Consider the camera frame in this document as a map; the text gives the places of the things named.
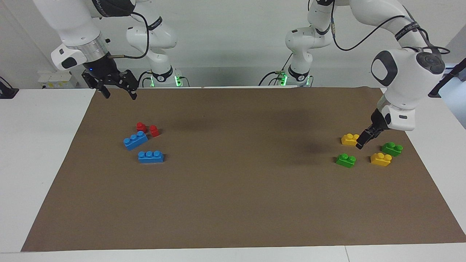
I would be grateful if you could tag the green two-stud block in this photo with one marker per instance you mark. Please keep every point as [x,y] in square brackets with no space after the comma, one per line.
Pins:
[391,149]
[345,161]

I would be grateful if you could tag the black slanted stand rod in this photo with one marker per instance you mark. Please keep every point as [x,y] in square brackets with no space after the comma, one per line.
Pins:
[447,78]

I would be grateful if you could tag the blue three-stud block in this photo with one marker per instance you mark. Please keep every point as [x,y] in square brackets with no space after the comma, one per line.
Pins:
[151,157]
[135,142]

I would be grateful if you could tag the black device on table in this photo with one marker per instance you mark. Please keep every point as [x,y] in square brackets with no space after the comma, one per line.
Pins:
[7,91]

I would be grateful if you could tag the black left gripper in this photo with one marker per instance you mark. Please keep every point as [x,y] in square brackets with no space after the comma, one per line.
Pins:
[380,120]

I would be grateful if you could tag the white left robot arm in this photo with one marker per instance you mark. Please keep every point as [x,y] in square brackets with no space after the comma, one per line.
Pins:
[407,76]

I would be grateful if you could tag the small red block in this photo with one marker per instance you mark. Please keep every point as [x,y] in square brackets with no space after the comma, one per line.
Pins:
[154,131]
[141,127]

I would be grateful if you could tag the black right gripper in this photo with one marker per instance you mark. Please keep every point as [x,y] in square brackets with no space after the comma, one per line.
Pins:
[103,71]

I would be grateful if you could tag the brown paper table mat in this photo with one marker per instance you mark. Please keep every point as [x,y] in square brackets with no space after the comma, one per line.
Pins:
[233,203]

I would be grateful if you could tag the yellow two-stud block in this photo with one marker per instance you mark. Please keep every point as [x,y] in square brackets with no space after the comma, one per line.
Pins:
[381,159]
[348,139]

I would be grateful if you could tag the white box with yellow label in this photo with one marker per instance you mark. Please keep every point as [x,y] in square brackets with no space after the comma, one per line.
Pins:
[58,80]

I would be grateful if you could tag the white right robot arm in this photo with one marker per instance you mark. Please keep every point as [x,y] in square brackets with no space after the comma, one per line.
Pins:
[72,22]

